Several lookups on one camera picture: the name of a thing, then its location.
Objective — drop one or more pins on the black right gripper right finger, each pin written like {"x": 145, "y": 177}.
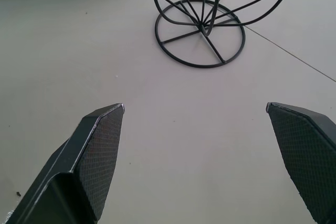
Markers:
{"x": 309, "y": 161}

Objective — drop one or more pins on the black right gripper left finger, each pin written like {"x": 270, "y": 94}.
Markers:
{"x": 99, "y": 161}

